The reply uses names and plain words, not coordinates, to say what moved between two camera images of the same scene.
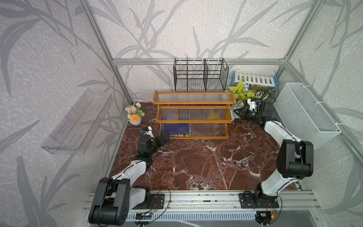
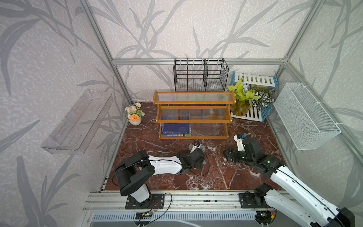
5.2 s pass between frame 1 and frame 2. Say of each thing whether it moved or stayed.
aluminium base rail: stayed
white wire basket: stayed
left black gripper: moved
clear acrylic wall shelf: stayed
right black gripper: moved
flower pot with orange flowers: stayed
